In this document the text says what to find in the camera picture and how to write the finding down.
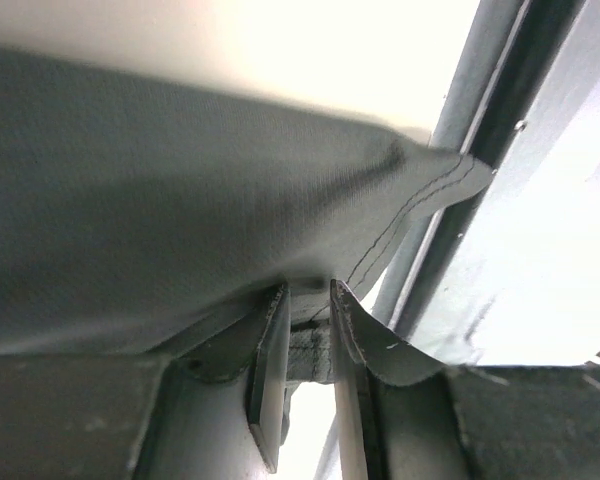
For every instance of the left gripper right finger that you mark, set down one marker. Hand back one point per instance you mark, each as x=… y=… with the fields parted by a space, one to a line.
x=402 y=414

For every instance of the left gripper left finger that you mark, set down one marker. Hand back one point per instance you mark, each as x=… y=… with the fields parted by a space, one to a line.
x=214 y=413

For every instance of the black t-shirt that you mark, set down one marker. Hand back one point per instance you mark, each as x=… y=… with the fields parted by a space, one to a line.
x=132 y=209

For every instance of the aluminium frame rail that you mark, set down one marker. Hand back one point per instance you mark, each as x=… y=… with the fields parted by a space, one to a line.
x=511 y=277

